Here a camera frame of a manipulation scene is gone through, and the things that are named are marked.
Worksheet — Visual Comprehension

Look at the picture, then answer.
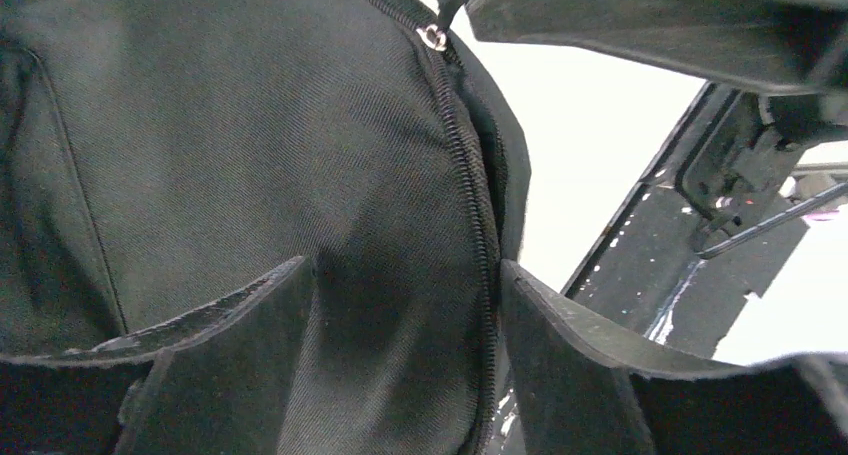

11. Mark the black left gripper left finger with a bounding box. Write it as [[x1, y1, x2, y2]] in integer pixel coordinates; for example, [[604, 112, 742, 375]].
[[1, 257, 315, 454]]

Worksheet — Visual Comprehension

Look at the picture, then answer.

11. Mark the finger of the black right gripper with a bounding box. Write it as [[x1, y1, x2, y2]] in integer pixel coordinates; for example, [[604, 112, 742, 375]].
[[466, 0, 847, 95]]

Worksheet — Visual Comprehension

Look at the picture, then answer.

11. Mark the black student backpack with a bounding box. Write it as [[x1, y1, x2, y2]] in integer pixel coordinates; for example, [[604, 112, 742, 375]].
[[1, 0, 530, 454]]

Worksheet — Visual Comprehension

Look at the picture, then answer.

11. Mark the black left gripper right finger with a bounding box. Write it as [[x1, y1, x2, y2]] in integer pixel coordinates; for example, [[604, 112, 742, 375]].
[[501, 260, 847, 454]]

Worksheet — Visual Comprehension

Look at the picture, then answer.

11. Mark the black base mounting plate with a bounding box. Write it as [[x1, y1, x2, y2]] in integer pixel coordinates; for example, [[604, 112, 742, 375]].
[[486, 80, 848, 455]]

